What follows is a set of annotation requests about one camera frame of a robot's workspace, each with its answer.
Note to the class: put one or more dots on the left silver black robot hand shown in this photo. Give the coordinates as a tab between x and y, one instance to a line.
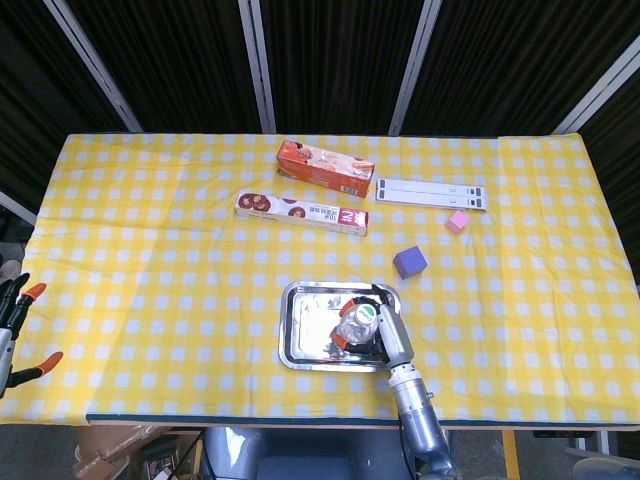
15	317

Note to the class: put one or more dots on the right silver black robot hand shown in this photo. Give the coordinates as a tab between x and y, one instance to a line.
395	337

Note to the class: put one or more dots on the transparent plastic bottle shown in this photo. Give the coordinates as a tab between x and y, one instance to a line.
357	325

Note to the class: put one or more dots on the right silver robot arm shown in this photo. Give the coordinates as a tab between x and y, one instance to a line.
420	425

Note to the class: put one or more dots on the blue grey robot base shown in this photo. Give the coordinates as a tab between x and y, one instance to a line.
300	455

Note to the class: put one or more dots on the stainless steel rectangular tray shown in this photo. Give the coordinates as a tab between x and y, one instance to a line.
310	330

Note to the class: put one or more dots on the purple foam cube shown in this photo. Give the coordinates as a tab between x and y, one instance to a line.
410	262

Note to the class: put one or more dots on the pink foam cube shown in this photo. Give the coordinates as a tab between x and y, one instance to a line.
457	222

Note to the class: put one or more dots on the yellow white checkered tablecloth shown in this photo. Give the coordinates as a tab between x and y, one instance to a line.
150	300

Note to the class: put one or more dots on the white flat rectangular box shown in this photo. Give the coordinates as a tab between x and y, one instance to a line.
425	194

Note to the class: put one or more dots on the long white baking paper box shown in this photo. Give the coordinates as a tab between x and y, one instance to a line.
300	212

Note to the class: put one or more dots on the brown cardboard box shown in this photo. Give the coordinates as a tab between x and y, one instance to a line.
110	445

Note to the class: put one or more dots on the yellow table leg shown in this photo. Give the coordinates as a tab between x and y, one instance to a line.
509	450

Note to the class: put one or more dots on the orange snack box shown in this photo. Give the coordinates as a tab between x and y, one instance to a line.
320	167

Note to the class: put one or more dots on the white aluminium frame post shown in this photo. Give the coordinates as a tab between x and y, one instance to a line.
415	65
92	65
17	207
257	65
597	90

